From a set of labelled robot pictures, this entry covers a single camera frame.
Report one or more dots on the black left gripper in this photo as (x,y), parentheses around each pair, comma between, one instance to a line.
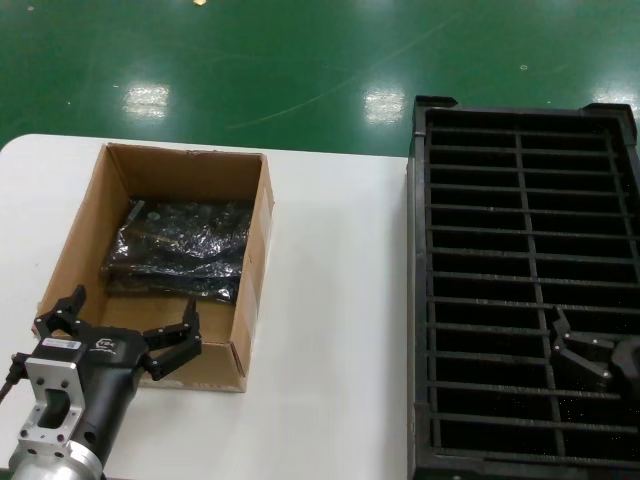
(110,380)

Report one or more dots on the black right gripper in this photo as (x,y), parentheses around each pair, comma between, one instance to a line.
(630,365)

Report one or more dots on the translucent grey antistatic bag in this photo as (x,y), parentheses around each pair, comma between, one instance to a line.
(175,255)

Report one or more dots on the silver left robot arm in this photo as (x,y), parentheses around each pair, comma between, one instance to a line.
(45,467)

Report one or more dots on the open brown cardboard box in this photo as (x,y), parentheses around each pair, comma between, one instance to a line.
(150,170)

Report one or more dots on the black slotted divider container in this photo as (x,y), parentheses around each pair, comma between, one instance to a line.
(417,300)

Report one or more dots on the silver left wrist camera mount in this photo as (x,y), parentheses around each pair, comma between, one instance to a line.
(50,395)

